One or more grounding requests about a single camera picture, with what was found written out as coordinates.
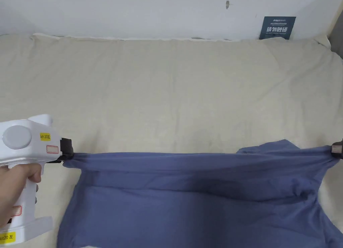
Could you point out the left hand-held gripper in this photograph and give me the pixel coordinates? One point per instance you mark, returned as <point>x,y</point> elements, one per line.
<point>24,149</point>

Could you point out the bed with beige sheet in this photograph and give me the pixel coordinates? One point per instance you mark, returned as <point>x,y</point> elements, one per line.
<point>160,98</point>

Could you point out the person's left hand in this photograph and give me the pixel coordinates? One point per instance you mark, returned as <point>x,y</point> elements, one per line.
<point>16,178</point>

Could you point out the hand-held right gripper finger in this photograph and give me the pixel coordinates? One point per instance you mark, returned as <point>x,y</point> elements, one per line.
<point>337,151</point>

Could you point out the blue shirt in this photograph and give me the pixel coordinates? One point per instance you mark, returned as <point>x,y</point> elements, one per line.
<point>187,205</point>

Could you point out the dark blue printed card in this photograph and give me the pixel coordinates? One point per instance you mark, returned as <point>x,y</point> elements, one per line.
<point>277,28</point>

